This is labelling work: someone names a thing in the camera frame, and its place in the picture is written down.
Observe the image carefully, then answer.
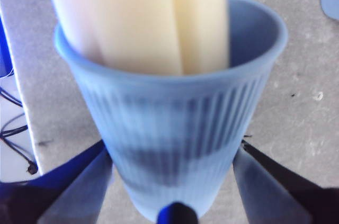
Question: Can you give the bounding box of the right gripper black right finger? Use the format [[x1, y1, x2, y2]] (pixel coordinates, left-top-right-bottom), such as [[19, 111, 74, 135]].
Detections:
[[233, 139, 339, 224]]

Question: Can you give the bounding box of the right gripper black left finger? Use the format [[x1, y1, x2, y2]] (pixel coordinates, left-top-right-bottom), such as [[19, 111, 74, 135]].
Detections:
[[0, 141, 113, 224]]

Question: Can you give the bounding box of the sponge cup brush grey handle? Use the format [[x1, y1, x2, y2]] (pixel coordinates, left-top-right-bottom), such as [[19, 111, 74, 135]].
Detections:
[[46, 0, 230, 76]]

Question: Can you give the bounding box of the blue object beside table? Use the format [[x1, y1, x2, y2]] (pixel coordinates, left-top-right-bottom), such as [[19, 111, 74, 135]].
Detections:
[[0, 14, 13, 78]]

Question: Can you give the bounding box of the thin black floor cable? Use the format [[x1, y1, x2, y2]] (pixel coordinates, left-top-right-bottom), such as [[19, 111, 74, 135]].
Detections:
[[0, 86, 23, 107], [0, 114, 38, 174]]

